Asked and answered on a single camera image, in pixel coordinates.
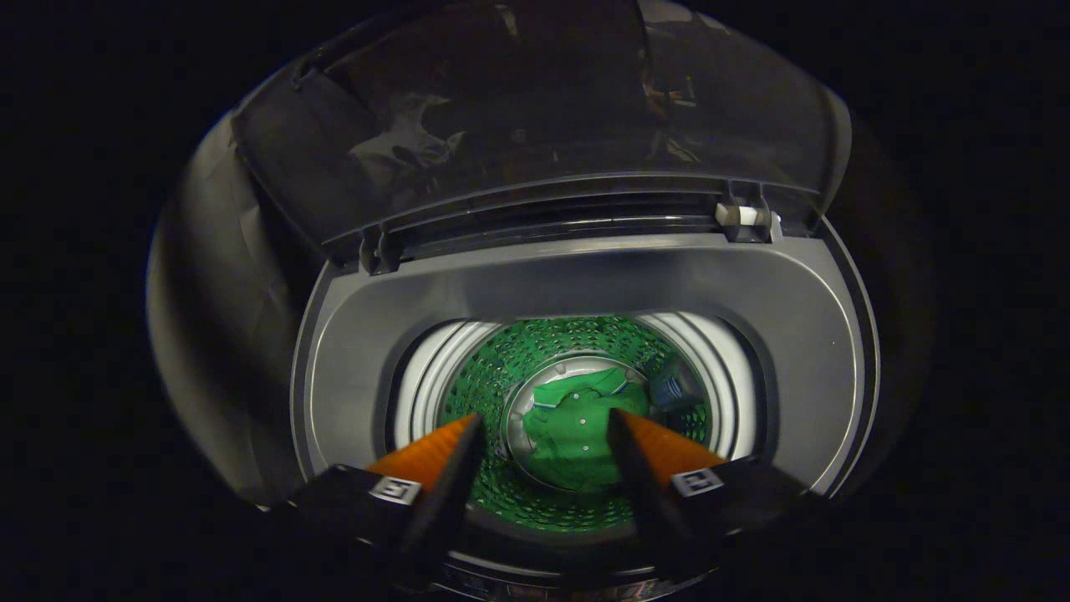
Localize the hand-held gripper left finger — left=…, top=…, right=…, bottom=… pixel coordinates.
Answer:
left=267, top=412, right=487, bottom=579

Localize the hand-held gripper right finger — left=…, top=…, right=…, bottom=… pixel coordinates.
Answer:
left=607, top=408, right=830, bottom=575

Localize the green polo shirt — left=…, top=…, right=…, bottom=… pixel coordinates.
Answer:
left=522, top=368, right=653, bottom=494

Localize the grey washing machine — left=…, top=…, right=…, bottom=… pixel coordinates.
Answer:
left=288, top=213, right=883, bottom=602

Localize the dark transparent washing machine lid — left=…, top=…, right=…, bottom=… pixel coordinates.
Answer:
left=230, top=0, right=853, bottom=270

